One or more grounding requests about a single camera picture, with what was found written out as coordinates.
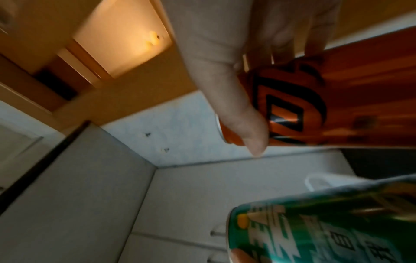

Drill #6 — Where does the person's right hand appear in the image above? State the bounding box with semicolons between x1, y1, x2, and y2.
160;0;342;157

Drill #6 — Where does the orange drink can black pattern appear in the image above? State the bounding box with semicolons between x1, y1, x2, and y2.
216;28;416;148

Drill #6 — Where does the white cabinet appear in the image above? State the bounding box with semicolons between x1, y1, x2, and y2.
0;120;157;263

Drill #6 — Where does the green drink can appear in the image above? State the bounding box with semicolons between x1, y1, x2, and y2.
227;174;416;263

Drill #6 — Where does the glowing wall lamp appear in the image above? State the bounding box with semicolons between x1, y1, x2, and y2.
144;30;162;51

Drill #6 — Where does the wooden door frame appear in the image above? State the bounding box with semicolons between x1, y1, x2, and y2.
0;0;202;129

